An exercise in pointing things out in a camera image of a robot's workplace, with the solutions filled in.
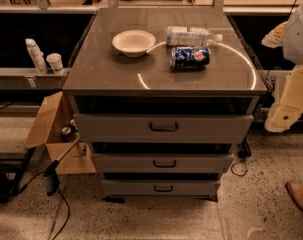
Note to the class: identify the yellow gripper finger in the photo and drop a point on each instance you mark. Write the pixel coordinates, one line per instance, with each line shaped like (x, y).
(275, 37)
(288, 107)

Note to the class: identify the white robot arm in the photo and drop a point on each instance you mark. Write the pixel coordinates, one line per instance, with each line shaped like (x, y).
(293, 38)

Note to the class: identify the grey drawer cabinet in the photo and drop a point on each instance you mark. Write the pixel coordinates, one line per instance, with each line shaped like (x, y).
(105, 81)

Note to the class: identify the grey bottom drawer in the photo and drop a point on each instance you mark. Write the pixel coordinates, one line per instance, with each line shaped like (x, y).
(160, 188)

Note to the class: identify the grey top drawer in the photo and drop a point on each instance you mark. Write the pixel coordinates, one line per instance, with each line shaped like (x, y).
(161, 128)

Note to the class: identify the open cardboard box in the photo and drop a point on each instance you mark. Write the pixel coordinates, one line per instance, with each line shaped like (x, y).
(55, 113)

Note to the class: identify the blue soda can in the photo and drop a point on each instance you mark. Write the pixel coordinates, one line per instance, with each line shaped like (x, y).
(189, 58)

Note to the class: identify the brown leather shoe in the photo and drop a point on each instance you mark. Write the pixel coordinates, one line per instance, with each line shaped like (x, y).
(295, 190)

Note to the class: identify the clear plastic water bottle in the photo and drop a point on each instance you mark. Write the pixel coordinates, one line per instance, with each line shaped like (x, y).
(191, 36)

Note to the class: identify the white paper bowl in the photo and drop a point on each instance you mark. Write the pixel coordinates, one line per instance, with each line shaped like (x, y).
(133, 43)

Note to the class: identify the metal can in box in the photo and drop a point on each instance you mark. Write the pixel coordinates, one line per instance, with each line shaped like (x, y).
(66, 132)

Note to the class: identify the white spray bottle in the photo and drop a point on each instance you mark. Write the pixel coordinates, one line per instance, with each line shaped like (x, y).
(36, 56)

